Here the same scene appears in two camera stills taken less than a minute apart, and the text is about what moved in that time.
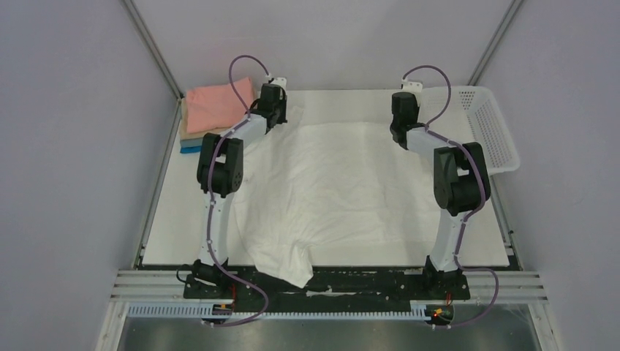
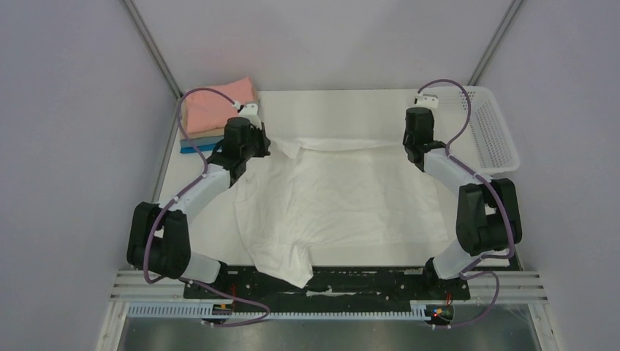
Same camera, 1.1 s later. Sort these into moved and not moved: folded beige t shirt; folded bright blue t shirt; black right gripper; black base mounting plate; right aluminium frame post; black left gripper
Moved: black right gripper; black left gripper
Not moved: black base mounting plate; folded bright blue t shirt; right aluminium frame post; folded beige t shirt
